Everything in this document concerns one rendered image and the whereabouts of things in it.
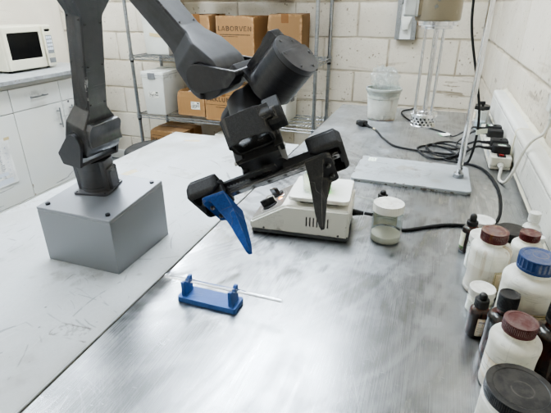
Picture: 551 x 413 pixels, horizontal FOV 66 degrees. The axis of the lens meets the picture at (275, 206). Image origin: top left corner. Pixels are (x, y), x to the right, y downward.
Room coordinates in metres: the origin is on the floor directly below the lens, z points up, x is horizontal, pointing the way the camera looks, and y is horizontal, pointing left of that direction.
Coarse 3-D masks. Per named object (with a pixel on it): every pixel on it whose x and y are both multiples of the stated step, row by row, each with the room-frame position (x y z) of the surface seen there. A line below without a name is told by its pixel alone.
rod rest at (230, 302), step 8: (184, 288) 0.55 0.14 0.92; (192, 288) 0.57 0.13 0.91; (200, 288) 0.57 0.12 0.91; (184, 296) 0.55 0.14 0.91; (192, 296) 0.55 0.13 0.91; (200, 296) 0.55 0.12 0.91; (208, 296) 0.55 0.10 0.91; (216, 296) 0.55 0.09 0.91; (224, 296) 0.55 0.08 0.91; (232, 296) 0.52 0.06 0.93; (192, 304) 0.54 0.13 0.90; (200, 304) 0.53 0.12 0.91; (208, 304) 0.53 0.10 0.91; (216, 304) 0.53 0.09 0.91; (224, 304) 0.53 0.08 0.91; (232, 304) 0.52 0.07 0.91; (240, 304) 0.53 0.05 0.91; (232, 312) 0.52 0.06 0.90
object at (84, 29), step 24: (72, 0) 0.64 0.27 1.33; (96, 0) 0.67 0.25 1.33; (72, 24) 0.67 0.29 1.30; (96, 24) 0.68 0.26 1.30; (72, 48) 0.68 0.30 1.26; (96, 48) 0.69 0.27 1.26; (72, 72) 0.69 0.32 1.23; (96, 72) 0.69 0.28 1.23; (96, 96) 0.70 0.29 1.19; (72, 120) 0.69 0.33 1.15; (96, 120) 0.70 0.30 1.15; (120, 120) 0.73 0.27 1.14; (96, 144) 0.69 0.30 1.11
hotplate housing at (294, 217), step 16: (288, 208) 0.75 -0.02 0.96; (304, 208) 0.75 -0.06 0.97; (336, 208) 0.74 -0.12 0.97; (352, 208) 0.77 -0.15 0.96; (256, 224) 0.77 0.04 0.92; (272, 224) 0.76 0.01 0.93; (288, 224) 0.75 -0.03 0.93; (304, 224) 0.75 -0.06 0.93; (336, 224) 0.73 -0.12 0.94; (336, 240) 0.73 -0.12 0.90
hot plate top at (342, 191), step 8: (296, 184) 0.82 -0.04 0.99; (336, 184) 0.82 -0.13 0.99; (344, 184) 0.82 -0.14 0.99; (352, 184) 0.82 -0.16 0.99; (296, 192) 0.78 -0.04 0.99; (304, 192) 0.78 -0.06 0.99; (336, 192) 0.78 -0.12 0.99; (344, 192) 0.78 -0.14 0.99; (352, 192) 0.78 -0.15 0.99; (296, 200) 0.76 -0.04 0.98; (304, 200) 0.75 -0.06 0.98; (328, 200) 0.74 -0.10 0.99; (336, 200) 0.74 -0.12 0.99; (344, 200) 0.74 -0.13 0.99
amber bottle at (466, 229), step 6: (474, 216) 0.70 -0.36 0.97; (468, 222) 0.70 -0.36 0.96; (474, 222) 0.70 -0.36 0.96; (462, 228) 0.71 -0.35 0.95; (468, 228) 0.70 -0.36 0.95; (474, 228) 0.69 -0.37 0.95; (462, 234) 0.70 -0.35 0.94; (468, 234) 0.69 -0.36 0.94; (462, 240) 0.70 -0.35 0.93; (462, 246) 0.69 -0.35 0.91
